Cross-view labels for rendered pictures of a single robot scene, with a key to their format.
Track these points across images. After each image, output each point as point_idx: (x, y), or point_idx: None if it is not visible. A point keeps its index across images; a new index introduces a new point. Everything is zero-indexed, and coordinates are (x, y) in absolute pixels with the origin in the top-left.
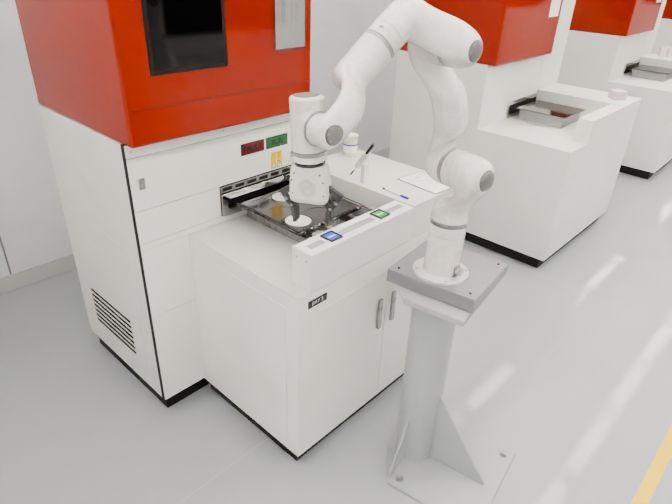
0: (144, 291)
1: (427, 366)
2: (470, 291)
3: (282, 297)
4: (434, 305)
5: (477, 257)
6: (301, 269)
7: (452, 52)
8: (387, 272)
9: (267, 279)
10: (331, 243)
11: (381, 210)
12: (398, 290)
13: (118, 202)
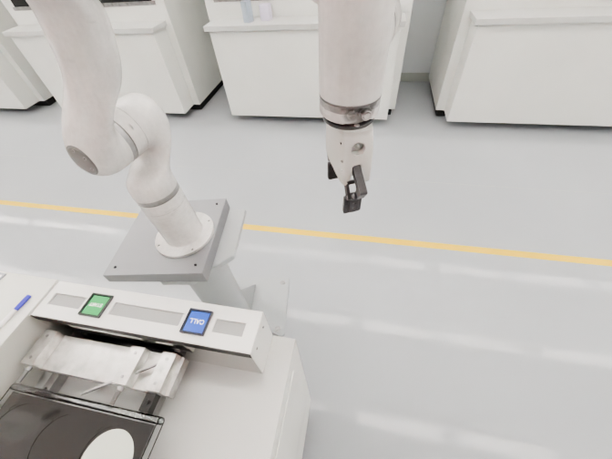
0: None
1: (236, 281)
2: (212, 205)
3: (290, 372)
4: (231, 231)
5: (139, 223)
6: (263, 343)
7: None
8: (204, 275)
9: (275, 411)
10: (216, 311)
11: (83, 308)
12: (216, 269)
13: None
